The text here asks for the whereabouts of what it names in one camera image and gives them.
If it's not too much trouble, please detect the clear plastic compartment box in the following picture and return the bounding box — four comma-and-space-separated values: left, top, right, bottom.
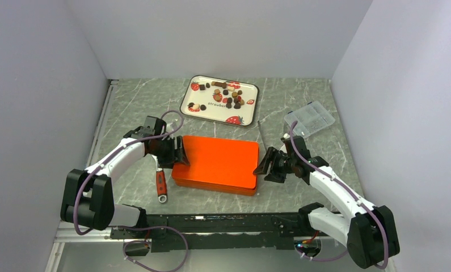
283, 101, 335, 138

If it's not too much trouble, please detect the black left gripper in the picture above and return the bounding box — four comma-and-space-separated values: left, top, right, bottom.
149, 136, 189, 170

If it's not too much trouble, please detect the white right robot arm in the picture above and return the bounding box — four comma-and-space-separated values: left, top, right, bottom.
254, 136, 400, 269

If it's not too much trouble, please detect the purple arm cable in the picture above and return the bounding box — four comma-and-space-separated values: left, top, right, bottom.
73, 110, 189, 272
289, 121, 390, 270

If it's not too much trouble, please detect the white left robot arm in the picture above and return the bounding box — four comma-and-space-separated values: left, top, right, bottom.
60, 125, 190, 238

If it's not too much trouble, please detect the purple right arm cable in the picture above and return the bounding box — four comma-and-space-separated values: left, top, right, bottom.
289, 121, 390, 270

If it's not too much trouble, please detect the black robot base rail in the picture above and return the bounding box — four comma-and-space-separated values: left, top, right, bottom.
111, 212, 325, 256

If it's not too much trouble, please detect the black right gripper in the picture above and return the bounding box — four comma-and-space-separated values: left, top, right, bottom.
254, 146, 296, 183

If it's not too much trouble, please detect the orange box lid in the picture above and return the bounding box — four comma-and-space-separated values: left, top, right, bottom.
171, 135, 259, 186

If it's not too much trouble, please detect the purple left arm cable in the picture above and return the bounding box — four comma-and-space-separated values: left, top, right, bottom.
73, 110, 189, 272

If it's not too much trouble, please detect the orange chocolate box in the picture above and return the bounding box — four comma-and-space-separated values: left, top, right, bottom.
174, 179, 258, 196

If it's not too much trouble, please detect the white strawberry tray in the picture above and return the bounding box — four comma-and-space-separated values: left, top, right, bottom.
180, 75, 259, 127

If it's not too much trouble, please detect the red handled adjustable wrench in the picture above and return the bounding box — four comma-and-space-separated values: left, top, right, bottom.
152, 155, 168, 204

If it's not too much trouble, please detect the black slotted spatula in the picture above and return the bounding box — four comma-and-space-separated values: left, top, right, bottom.
257, 120, 268, 151

